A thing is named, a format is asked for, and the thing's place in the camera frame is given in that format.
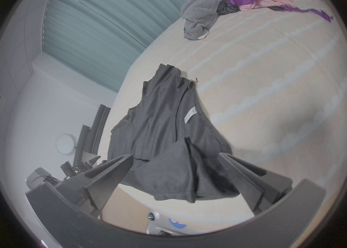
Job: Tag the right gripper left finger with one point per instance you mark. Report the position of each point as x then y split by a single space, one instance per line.
105 184

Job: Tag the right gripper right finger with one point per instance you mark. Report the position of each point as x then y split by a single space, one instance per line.
254 187

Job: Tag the black T-shirt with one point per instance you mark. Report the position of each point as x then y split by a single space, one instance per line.
160 138

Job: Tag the bed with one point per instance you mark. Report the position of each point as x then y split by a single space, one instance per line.
271 92

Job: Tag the round mirror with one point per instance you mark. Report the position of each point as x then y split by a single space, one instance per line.
65 143

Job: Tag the black chest of drawers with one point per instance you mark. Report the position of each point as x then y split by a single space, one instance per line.
97 124

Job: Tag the blue-green curtain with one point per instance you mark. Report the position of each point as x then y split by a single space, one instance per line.
135 0
81 51

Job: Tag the black shiny garment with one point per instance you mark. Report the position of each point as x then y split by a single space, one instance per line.
227 9

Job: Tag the grey garment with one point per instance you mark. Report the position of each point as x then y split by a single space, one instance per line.
199 13

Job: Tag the pink garment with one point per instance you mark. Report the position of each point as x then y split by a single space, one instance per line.
271 1

